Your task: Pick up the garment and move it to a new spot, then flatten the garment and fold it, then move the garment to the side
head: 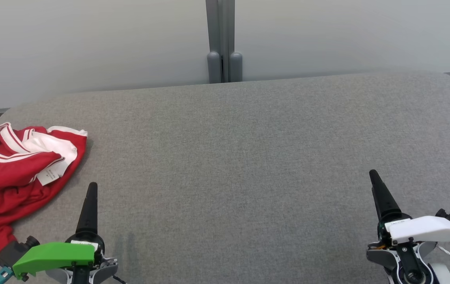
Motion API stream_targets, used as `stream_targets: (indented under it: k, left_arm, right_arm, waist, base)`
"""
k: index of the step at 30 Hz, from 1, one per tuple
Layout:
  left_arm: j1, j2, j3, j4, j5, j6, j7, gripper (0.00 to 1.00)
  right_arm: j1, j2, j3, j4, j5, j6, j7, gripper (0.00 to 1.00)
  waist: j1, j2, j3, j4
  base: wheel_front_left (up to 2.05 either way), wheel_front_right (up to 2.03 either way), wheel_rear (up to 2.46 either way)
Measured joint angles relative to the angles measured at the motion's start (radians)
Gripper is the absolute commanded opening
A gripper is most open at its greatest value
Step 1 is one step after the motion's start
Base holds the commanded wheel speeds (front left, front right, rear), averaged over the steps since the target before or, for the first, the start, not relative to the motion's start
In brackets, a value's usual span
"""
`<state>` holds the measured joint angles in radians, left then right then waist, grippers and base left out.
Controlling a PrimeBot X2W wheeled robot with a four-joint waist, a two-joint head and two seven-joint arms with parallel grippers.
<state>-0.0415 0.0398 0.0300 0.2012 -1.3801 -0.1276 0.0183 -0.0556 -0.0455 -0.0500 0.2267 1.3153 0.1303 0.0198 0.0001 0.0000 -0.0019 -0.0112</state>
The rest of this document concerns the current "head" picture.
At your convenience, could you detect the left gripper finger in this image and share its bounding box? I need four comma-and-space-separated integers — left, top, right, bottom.
76, 182, 100, 236

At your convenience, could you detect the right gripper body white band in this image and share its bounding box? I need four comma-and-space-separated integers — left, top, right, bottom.
378, 214, 450, 247

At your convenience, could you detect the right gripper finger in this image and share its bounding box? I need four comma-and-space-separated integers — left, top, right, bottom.
369, 169, 403, 222

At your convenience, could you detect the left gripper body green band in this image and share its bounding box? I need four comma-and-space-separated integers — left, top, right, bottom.
12, 231, 105, 280

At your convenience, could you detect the left cable with teal plug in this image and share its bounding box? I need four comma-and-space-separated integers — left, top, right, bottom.
0, 266, 15, 284

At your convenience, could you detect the grey double partition post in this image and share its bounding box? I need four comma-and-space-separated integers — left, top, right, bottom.
205, 0, 244, 84

